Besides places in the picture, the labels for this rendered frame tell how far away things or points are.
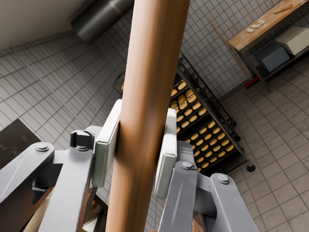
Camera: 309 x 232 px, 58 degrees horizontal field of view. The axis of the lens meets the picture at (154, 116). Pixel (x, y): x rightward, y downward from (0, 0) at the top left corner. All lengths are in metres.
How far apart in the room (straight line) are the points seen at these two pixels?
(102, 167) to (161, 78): 0.06
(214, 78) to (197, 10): 1.24
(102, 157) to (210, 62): 5.18
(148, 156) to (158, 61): 0.06
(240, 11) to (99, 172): 5.18
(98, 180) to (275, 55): 4.69
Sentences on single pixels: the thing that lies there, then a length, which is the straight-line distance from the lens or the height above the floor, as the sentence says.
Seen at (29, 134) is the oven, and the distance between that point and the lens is 2.13.
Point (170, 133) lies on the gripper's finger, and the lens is 0.17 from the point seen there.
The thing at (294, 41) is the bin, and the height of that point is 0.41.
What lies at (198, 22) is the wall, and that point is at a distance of 5.19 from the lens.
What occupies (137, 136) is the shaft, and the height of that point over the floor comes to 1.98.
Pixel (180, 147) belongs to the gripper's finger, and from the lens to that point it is 0.17.
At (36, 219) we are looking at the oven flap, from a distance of 1.84.
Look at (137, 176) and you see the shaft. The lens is 0.19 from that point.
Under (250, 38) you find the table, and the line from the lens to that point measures 4.50.
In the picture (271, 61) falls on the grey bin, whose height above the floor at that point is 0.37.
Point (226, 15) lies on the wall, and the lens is 5.25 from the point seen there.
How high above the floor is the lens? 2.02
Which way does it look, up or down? 15 degrees down
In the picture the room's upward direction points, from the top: 40 degrees counter-clockwise
